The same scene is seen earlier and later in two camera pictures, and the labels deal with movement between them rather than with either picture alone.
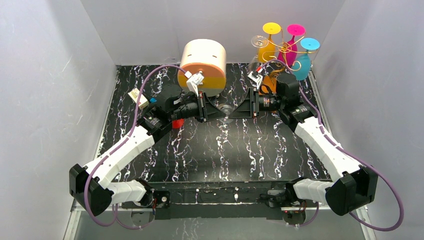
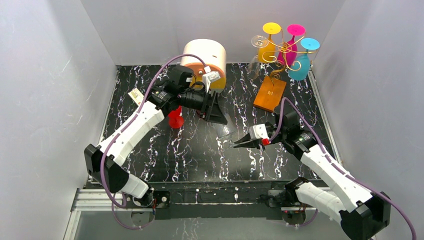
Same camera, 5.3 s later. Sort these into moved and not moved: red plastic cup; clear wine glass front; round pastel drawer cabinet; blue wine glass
Moved: clear wine glass front
Not moved: round pastel drawer cabinet; blue wine glass; red plastic cup
